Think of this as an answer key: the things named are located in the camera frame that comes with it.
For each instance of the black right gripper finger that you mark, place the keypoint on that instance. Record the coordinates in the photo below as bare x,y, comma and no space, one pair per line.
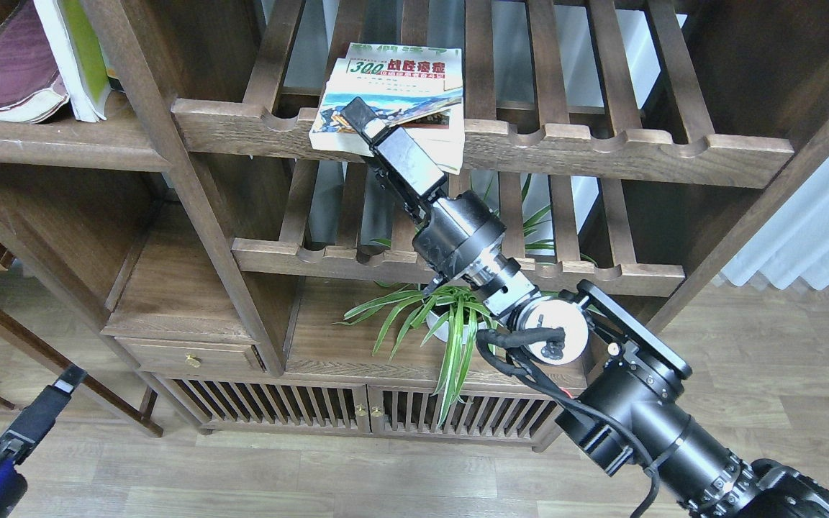
364,121

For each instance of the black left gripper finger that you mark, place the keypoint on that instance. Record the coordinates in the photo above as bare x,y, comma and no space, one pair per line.
33,423

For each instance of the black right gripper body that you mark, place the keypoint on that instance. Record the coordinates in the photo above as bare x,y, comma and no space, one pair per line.
457,237

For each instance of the white blue 300 book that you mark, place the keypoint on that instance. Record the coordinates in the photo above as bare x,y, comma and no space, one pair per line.
419,88

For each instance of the yellow green book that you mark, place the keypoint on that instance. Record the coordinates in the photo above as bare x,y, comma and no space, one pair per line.
78,55

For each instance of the maroon book white characters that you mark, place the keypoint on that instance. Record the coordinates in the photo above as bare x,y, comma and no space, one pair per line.
31,89

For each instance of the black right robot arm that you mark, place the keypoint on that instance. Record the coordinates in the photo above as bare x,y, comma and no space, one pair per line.
617,383

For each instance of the upright book on shelf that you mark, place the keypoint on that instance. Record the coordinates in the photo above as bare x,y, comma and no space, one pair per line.
111,72

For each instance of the green spider plant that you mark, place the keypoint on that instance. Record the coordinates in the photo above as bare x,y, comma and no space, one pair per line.
403,309

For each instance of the white plant pot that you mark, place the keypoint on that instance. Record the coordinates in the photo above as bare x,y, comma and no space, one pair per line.
439,327

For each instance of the brass drawer knob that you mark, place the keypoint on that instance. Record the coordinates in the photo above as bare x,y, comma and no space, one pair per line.
193,361

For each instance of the dark wooden bookshelf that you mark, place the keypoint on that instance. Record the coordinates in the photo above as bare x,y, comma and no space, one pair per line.
637,144

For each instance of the white curtain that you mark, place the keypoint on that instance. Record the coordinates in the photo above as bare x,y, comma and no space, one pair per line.
793,246

